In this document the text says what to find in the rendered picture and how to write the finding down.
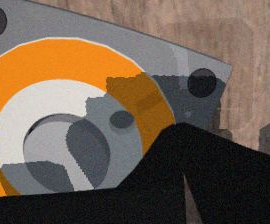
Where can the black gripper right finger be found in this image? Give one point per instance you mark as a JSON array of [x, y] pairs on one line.
[[230, 183]]

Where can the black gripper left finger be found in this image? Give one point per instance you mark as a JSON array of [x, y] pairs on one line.
[[151, 194]]

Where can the round orange and white plate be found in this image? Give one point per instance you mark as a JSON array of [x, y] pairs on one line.
[[74, 75]]

